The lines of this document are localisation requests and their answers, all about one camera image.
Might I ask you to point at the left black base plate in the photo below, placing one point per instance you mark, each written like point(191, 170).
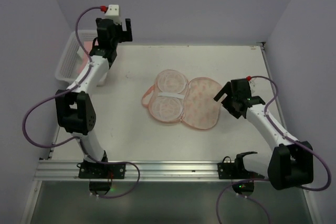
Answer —
point(89, 170)

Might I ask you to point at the aluminium mounting rail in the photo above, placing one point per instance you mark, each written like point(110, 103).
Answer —
point(148, 171)

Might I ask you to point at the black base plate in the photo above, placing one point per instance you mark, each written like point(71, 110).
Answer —
point(89, 170)
point(228, 169)

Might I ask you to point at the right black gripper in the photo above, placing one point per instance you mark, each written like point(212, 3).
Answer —
point(234, 102)

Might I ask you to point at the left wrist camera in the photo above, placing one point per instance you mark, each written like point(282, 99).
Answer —
point(113, 13)

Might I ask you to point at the floral mesh laundry bag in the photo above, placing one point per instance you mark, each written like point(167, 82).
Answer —
point(173, 98)

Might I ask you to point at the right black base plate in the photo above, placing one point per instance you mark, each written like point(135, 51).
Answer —
point(228, 169)

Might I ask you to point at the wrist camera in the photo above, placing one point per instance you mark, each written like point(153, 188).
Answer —
point(113, 13)
point(252, 81)

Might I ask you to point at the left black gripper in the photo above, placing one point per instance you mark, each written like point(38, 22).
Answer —
point(121, 34)

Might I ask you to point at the pink bra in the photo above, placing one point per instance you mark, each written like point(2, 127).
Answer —
point(82, 56)

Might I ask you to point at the white plastic mesh basket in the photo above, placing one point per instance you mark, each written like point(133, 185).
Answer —
point(66, 70)

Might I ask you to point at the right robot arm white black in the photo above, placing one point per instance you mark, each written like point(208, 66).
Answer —
point(291, 161)

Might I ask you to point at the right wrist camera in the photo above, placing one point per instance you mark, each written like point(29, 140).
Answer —
point(252, 81)

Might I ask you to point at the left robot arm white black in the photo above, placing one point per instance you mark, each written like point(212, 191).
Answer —
point(75, 111)

